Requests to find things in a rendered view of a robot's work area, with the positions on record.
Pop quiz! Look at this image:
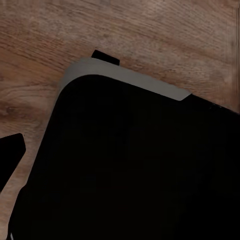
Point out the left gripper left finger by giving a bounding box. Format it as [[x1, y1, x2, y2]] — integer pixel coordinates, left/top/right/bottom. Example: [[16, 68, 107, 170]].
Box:
[[0, 133, 26, 193]]

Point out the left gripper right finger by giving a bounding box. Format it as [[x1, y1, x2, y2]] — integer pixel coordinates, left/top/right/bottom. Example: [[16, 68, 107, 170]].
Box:
[[224, 133, 240, 173]]

